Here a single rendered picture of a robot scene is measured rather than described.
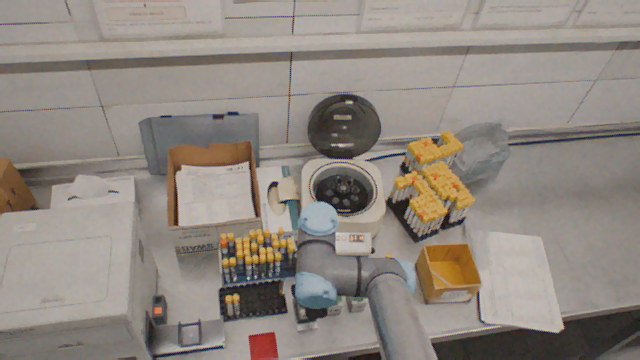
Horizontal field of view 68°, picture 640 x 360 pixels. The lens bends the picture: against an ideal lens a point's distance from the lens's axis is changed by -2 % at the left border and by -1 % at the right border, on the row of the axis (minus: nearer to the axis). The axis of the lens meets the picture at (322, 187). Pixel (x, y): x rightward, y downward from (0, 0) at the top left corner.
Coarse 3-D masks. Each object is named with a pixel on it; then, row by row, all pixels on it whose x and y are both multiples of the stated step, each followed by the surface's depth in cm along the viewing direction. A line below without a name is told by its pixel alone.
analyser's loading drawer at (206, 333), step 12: (180, 324) 115; (192, 324) 117; (204, 324) 118; (216, 324) 118; (156, 336) 115; (168, 336) 116; (180, 336) 113; (192, 336) 116; (204, 336) 116; (216, 336) 117; (156, 348) 113; (168, 348) 114; (180, 348) 114; (192, 348) 114
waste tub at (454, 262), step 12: (420, 252) 134; (432, 252) 135; (444, 252) 136; (456, 252) 137; (468, 252) 133; (420, 264) 135; (432, 264) 139; (444, 264) 139; (456, 264) 140; (468, 264) 133; (420, 276) 135; (432, 276) 126; (444, 276) 137; (456, 276) 137; (468, 276) 133; (480, 276) 127; (432, 288) 126; (444, 288) 124; (456, 288) 125; (468, 288) 126; (432, 300) 130; (444, 300) 131; (456, 300) 132; (468, 300) 133
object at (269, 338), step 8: (248, 336) 121; (256, 336) 121; (264, 336) 122; (272, 336) 122; (256, 344) 120; (264, 344) 120; (272, 344) 121; (256, 352) 119; (264, 352) 119; (272, 352) 119
